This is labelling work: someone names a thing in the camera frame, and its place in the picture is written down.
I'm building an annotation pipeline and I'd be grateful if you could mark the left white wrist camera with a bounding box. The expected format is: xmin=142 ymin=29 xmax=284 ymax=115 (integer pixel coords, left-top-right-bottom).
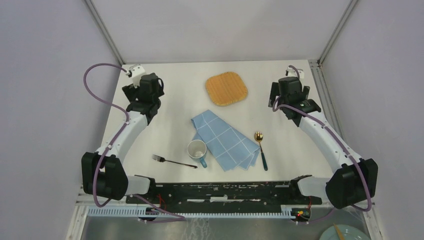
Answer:
xmin=126 ymin=64 xmax=147 ymax=88

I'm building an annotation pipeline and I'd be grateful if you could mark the light blue cable duct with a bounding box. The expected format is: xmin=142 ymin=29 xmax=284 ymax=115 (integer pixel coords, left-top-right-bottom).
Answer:
xmin=87 ymin=206 xmax=295 ymax=220

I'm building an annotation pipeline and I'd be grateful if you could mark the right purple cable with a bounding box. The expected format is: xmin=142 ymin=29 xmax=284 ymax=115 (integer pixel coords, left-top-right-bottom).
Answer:
xmin=272 ymin=64 xmax=373 ymax=225

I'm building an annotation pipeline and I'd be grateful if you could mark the gold spoon teal handle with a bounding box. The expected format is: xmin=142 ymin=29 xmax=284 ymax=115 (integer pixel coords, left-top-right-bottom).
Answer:
xmin=254 ymin=131 xmax=268 ymax=171

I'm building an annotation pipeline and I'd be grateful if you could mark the black metal fork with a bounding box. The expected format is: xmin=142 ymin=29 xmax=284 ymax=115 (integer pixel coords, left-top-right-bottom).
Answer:
xmin=152 ymin=154 xmax=198 ymax=169

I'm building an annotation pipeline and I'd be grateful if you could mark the green plate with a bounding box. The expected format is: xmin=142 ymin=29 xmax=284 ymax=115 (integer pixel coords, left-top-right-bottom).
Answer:
xmin=319 ymin=224 xmax=371 ymax=240

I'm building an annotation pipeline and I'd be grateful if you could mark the wooden chopstick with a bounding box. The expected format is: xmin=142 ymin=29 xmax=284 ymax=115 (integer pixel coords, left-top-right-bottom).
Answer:
xmin=333 ymin=223 xmax=345 ymax=240

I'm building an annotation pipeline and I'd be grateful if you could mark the purple cable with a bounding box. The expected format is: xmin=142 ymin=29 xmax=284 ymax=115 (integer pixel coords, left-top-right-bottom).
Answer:
xmin=83 ymin=63 xmax=187 ymax=223
xmin=272 ymin=64 xmax=373 ymax=225

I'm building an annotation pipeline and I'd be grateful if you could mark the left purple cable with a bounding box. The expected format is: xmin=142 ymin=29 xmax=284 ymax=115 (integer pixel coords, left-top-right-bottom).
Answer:
xmin=83 ymin=63 xmax=187 ymax=223

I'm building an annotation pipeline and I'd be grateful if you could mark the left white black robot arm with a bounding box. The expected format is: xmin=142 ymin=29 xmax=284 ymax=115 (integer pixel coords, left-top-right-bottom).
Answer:
xmin=81 ymin=70 xmax=164 ymax=204

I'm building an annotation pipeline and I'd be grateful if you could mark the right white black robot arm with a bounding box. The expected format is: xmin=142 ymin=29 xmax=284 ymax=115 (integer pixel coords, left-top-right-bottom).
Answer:
xmin=268 ymin=76 xmax=378 ymax=212

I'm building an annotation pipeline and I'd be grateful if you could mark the white blue mug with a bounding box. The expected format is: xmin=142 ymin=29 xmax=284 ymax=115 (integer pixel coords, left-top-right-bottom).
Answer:
xmin=187 ymin=139 xmax=208 ymax=168

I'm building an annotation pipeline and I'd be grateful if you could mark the blue checked cloth napkin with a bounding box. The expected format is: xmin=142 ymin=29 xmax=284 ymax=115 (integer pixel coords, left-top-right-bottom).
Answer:
xmin=191 ymin=110 xmax=260 ymax=172

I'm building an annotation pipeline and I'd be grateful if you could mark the woven bamboo placemat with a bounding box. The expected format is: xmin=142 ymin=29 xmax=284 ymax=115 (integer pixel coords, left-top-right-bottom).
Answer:
xmin=205 ymin=71 xmax=248 ymax=107

